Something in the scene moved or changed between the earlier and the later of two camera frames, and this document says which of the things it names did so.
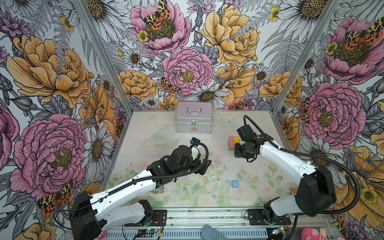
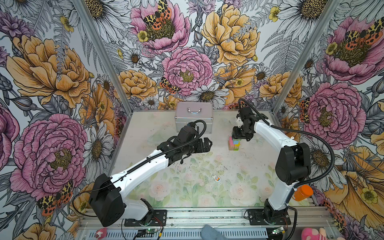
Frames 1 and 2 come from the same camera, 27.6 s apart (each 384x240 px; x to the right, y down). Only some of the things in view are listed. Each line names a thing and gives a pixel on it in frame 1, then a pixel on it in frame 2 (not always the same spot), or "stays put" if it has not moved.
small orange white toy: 217,178 stays put
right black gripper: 238,154 → 236,134
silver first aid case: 194,117 stays put
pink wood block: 231,141 stays put
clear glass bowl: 165,136 stays put
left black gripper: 202,170 → 200,148
